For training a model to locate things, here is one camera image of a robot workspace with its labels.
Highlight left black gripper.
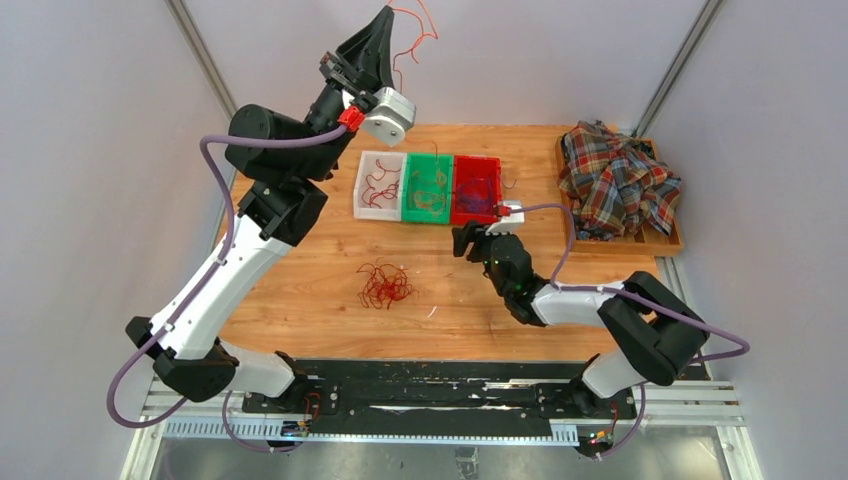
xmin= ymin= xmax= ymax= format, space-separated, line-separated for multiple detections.
xmin=297 ymin=7 xmax=397 ymax=184

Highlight green plastic bin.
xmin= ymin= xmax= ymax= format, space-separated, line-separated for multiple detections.
xmin=401 ymin=153 xmax=454 ymax=225

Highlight tangled red and purple cables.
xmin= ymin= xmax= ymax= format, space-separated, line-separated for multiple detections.
xmin=356 ymin=259 xmax=419 ymax=311

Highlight plaid cloth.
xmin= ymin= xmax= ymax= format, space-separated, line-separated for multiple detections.
xmin=557 ymin=121 xmax=683 ymax=241

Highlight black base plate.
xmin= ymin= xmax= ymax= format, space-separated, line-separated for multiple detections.
xmin=239 ymin=360 xmax=638 ymax=438

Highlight red plastic bin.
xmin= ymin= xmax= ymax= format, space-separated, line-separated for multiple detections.
xmin=449 ymin=155 xmax=502 ymax=226

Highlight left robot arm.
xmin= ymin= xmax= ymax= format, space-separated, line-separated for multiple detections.
xmin=126 ymin=7 xmax=415 ymax=413

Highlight dark red wire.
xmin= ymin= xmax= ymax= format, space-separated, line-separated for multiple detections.
xmin=358 ymin=158 xmax=403 ymax=210

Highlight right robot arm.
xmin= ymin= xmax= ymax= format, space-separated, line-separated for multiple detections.
xmin=452 ymin=221 xmax=710 ymax=417

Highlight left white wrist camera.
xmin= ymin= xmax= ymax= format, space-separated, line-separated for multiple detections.
xmin=361 ymin=87 xmax=416 ymax=147

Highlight white plastic bin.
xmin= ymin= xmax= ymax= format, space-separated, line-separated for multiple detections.
xmin=353 ymin=150 xmax=407 ymax=222

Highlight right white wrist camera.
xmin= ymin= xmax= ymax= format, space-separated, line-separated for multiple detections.
xmin=484 ymin=200 xmax=525 ymax=236

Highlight brown orange wire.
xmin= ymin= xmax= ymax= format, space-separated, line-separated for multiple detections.
xmin=405 ymin=168 xmax=452 ymax=213

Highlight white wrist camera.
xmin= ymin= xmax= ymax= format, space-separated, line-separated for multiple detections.
xmin=361 ymin=87 xmax=416 ymax=147
xmin=484 ymin=200 xmax=525 ymax=236

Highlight aluminium frame rail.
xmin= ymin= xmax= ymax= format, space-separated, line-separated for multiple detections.
xmin=122 ymin=362 xmax=762 ymax=479

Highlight purple wire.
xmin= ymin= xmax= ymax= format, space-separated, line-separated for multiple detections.
xmin=453 ymin=170 xmax=519 ymax=217

